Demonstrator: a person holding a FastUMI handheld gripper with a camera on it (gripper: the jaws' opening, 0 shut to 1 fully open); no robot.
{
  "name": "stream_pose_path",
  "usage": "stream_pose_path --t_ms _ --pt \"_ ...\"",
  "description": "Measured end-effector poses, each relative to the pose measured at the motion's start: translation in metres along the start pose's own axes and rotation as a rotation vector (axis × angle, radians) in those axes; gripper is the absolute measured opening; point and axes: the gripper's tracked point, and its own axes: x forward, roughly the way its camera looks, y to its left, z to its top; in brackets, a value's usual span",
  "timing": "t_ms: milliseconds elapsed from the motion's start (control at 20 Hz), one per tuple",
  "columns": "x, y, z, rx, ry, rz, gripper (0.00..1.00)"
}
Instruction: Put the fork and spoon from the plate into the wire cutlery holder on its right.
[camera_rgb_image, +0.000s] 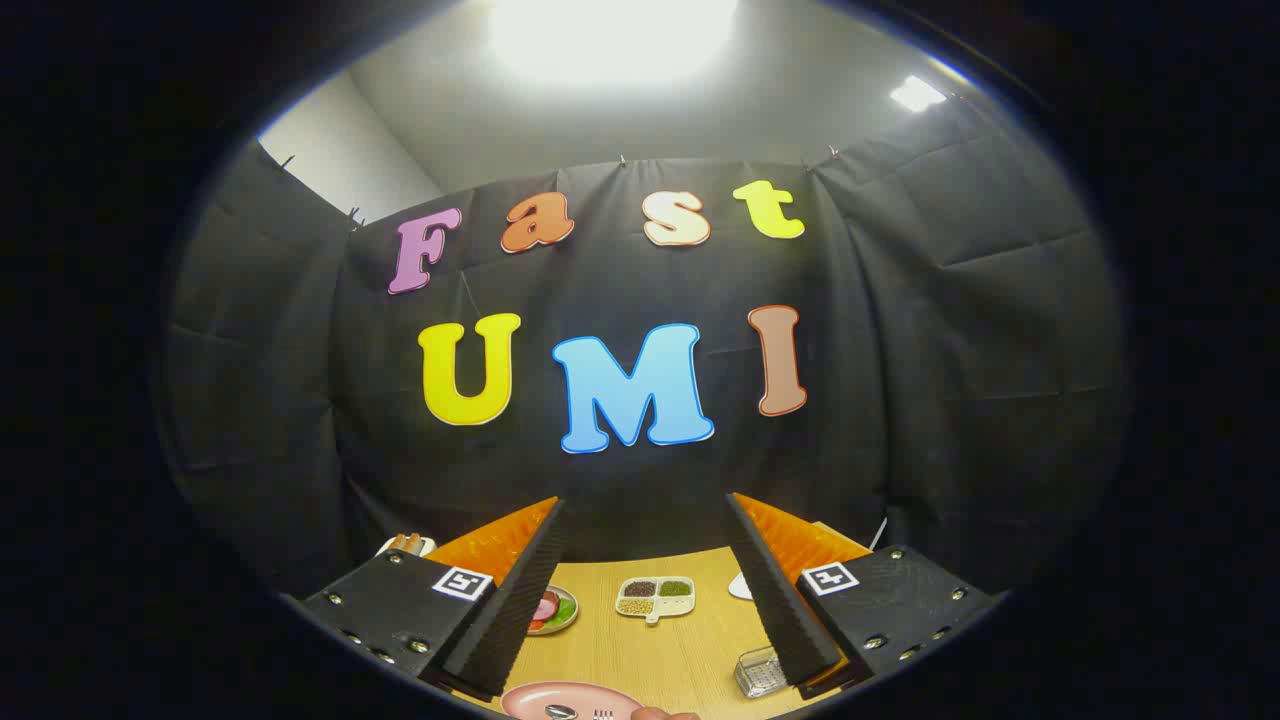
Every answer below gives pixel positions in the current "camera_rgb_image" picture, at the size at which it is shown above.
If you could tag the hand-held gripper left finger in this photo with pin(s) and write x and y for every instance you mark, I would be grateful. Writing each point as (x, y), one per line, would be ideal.
(515, 610)

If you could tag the white divided dish with beans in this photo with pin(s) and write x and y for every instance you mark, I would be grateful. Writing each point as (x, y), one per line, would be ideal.
(655, 600)

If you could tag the pink plate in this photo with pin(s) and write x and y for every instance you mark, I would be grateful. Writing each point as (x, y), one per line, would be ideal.
(570, 695)

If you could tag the small ceiling light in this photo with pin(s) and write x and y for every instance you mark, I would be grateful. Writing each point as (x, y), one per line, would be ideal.
(917, 93)

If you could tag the white square coaster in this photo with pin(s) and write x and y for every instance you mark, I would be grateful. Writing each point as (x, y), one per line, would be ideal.
(740, 587)

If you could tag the plate of meat and vegetables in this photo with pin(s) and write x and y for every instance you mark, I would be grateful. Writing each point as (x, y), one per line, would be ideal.
(560, 612)

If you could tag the bread slices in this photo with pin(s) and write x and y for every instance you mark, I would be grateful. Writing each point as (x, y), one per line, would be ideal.
(405, 542)

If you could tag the large ceiling light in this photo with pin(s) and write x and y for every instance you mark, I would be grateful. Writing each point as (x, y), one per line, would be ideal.
(610, 40)

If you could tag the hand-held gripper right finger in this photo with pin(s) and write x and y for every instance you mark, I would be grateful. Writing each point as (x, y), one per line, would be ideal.
(780, 600)

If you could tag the cream toaster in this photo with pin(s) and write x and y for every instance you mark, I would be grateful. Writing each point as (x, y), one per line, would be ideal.
(428, 546)

